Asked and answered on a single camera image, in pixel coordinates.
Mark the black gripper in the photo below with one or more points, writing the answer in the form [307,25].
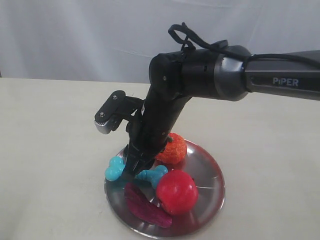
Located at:
[149,131]

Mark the teal toy bone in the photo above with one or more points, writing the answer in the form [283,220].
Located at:
[116,167]

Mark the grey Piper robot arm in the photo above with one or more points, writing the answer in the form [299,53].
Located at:
[228,74]

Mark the orange toy tangerine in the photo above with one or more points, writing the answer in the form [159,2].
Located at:
[174,151]

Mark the red toy apple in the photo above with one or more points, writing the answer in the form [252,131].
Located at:
[177,192]

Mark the purple toy sweet potato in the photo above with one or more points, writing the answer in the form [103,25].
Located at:
[143,209]

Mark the round stainless steel plate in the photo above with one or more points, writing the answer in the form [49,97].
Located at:
[209,180]

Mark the white backdrop cloth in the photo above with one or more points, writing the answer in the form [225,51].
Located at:
[114,40]

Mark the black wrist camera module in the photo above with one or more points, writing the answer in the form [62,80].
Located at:
[116,108]

